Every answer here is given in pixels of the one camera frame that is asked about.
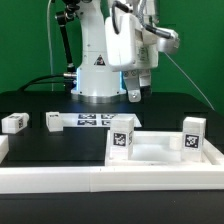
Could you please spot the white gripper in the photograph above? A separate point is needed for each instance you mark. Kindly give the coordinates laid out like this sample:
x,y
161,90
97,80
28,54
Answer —
x,y
126,51

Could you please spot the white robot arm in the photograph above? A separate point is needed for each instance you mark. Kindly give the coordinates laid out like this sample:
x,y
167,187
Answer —
x,y
96,82

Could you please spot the white square table top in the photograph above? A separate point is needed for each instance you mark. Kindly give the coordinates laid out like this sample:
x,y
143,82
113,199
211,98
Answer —
x,y
162,148

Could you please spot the white U-shaped fence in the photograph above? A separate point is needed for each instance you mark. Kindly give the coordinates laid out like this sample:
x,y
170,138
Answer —
x,y
110,178

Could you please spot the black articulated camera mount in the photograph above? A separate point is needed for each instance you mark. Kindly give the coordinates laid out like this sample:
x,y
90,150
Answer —
x,y
62,18

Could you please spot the white sheet with tags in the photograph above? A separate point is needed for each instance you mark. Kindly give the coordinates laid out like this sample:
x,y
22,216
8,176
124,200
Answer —
x,y
87,119

